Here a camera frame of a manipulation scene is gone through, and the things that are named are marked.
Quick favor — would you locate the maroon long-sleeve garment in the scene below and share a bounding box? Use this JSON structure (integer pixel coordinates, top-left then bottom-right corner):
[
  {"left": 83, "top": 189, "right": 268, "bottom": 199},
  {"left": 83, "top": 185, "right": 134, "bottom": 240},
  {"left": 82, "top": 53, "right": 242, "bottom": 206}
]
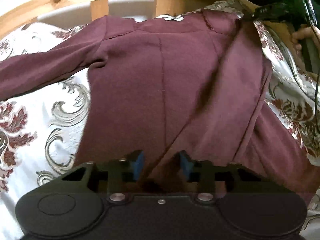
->
[{"left": 1, "top": 10, "right": 319, "bottom": 202}]

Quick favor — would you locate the person's right hand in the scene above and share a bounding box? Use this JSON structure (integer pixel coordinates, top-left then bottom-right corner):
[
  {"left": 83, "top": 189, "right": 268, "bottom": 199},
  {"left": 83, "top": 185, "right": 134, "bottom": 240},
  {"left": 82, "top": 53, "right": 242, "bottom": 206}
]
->
[{"left": 291, "top": 24, "right": 317, "bottom": 56}]

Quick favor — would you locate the floral white satin bedspread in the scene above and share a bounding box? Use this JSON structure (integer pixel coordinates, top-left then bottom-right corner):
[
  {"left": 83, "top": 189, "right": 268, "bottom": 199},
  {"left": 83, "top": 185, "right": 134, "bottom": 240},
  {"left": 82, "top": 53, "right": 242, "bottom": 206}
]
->
[{"left": 1, "top": 0, "right": 319, "bottom": 239}]

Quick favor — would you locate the black cable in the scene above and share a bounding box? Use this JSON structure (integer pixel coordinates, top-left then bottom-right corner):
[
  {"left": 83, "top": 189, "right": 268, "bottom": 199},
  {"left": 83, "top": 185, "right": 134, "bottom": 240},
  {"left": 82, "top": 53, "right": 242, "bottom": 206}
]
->
[{"left": 282, "top": 12, "right": 320, "bottom": 145}]

